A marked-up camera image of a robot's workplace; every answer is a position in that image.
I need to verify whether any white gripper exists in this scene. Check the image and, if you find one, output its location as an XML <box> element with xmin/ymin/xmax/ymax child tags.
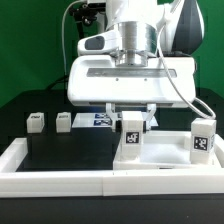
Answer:
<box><xmin>67</xmin><ymin>55</ymin><xmax>196</xmax><ymax>133</ymax></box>

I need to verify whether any white square table top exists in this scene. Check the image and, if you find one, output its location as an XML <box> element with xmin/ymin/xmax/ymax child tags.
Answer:
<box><xmin>113</xmin><ymin>131</ymin><xmax>221</xmax><ymax>170</ymax></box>

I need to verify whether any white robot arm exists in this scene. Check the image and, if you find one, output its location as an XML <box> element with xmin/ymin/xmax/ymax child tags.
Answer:
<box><xmin>68</xmin><ymin>0</ymin><xmax>204</xmax><ymax>126</ymax></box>

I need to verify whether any white marker tag sheet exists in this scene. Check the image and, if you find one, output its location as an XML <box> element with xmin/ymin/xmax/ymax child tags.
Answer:
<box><xmin>71</xmin><ymin>111</ymin><xmax>159</xmax><ymax>129</ymax></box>

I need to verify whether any white u-shaped obstacle fence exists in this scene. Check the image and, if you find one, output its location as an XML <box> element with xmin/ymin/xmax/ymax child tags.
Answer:
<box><xmin>0</xmin><ymin>137</ymin><xmax>224</xmax><ymax>198</ymax></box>

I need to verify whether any black cable bundle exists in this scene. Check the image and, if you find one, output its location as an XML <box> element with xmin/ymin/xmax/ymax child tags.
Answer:
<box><xmin>45</xmin><ymin>74</ymin><xmax>69</xmax><ymax>91</ymax></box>

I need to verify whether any white cable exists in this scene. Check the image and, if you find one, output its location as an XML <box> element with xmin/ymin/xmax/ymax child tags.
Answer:
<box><xmin>61</xmin><ymin>0</ymin><xmax>84</xmax><ymax>90</ymax></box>

